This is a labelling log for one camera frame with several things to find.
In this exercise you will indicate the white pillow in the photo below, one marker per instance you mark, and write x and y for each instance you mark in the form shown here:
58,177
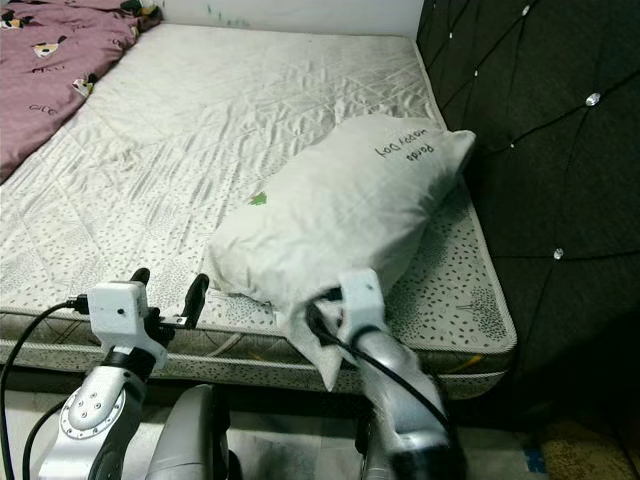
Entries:
350,200

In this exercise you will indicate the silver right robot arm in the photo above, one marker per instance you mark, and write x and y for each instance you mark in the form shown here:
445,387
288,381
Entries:
400,385

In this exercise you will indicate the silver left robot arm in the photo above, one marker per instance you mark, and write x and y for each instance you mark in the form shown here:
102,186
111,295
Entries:
90,420

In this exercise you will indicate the silver left robot leg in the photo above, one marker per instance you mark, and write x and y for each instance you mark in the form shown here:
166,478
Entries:
195,440

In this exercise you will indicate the silver robot leg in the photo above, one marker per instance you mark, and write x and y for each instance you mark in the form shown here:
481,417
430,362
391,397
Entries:
195,440
375,455

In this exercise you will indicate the grey quilted mattress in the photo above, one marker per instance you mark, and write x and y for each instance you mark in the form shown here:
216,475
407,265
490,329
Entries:
190,150

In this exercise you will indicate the silver right robot leg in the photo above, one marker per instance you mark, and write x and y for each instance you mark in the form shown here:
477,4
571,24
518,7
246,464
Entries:
375,455

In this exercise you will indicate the pink cartoon mouse blanket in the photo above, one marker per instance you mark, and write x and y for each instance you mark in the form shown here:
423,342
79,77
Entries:
50,70

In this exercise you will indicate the black tufted headboard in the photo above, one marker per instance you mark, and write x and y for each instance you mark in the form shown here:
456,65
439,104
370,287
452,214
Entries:
560,150

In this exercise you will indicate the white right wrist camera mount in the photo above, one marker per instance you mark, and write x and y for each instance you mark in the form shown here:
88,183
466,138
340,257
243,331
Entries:
362,292

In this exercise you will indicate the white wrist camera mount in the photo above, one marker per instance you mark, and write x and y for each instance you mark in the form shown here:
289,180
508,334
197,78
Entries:
362,292
117,310

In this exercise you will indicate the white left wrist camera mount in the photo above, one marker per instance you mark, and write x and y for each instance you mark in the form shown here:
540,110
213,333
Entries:
117,310

